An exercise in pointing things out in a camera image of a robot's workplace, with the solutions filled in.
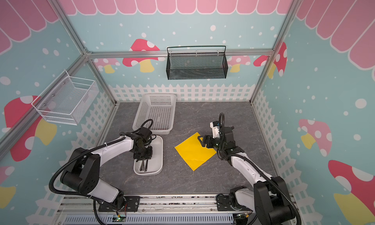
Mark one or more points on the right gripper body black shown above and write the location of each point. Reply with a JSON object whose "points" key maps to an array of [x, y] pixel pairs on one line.
{"points": [[209, 141]]}

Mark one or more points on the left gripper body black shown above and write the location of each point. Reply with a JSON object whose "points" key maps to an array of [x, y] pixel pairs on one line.
{"points": [[143, 153]]}

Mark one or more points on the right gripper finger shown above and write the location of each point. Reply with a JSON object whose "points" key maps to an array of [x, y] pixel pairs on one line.
{"points": [[203, 138], [204, 142]]}

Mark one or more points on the yellow paper napkin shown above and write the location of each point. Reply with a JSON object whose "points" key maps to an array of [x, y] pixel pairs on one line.
{"points": [[193, 153]]}

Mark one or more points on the silver spoon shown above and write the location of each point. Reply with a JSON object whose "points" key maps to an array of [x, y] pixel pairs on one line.
{"points": [[142, 169]]}

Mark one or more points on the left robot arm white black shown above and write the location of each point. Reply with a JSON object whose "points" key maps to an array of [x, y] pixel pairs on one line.
{"points": [[81, 174]]}

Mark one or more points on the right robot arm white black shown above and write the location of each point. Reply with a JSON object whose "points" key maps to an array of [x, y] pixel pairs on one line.
{"points": [[269, 199]]}

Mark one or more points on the white plastic tray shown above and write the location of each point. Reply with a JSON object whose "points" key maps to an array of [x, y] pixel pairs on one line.
{"points": [[155, 164]]}

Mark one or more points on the white perforated plastic basket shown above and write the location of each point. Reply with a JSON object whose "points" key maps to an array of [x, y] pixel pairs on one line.
{"points": [[160, 107]]}

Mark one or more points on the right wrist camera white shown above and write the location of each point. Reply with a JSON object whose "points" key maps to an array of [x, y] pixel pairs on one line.
{"points": [[215, 126]]}

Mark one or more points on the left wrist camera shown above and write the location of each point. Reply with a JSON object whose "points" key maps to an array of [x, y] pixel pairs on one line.
{"points": [[145, 133]]}

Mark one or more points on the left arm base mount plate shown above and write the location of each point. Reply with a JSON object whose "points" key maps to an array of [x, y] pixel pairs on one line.
{"points": [[123, 204]]}

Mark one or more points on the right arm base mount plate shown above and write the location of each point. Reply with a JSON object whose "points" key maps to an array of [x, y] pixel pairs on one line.
{"points": [[224, 202]]}

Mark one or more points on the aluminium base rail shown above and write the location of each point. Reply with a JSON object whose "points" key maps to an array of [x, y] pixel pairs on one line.
{"points": [[153, 208]]}

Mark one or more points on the black mesh wall basket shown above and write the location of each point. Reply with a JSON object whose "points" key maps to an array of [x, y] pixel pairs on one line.
{"points": [[196, 62]]}

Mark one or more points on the white wire wall basket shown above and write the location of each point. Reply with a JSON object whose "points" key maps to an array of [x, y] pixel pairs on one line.
{"points": [[66, 100]]}

